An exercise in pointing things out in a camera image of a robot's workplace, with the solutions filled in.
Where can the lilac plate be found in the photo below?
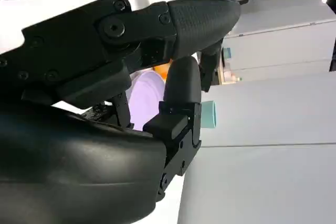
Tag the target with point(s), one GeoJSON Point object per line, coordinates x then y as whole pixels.
{"type": "Point", "coordinates": [145, 98]}

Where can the teal background container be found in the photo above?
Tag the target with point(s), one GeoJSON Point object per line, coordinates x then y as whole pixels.
{"type": "Point", "coordinates": [227, 54]}

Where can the beige cardboard box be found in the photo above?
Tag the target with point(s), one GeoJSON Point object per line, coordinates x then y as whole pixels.
{"type": "Point", "coordinates": [232, 76]}

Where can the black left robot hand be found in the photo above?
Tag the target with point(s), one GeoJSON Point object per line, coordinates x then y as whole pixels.
{"type": "Point", "coordinates": [210, 64]}

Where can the orange and white toy bread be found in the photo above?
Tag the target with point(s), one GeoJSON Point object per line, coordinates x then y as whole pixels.
{"type": "Point", "coordinates": [162, 73]}

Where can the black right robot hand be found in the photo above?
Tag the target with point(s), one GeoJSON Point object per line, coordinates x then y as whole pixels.
{"type": "Point", "coordinates": [65, 161]}

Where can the pale green mug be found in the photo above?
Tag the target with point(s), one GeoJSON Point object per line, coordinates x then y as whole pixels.
{"type": "Point", "coordinates": [208, 115]}

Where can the grey desk partition panel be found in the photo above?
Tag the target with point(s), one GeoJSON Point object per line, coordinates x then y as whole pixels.
{"type": "Point", "coordinates": [283, 43]}

